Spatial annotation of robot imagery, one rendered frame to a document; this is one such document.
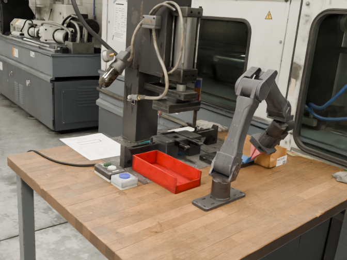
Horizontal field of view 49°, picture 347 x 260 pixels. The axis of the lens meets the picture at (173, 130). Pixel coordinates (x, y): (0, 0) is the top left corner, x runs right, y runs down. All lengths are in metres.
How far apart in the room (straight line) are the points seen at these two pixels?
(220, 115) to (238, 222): 1.18
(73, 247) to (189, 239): 1.65
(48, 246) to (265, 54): 1.78
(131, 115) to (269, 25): 0.84
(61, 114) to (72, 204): 3.49
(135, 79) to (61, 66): 2.90
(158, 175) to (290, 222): 0.46
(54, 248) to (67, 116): 2.34
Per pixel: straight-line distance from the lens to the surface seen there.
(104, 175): 1.39
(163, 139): 1.57
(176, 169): 1.45
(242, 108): 1.25
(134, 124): 1.76
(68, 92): 4.64
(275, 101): 1.40
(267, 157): 1.62
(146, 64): 1.65
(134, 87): 1.73
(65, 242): 2.70
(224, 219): 1.19
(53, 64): 4.54
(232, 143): 1.24
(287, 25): 1.99
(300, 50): 1.89
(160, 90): 1.62
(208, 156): 1.62
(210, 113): 2.34
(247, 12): 2.17
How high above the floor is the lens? 1.47
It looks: 17 degrees down
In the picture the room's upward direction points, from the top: 4 degrees clockwise
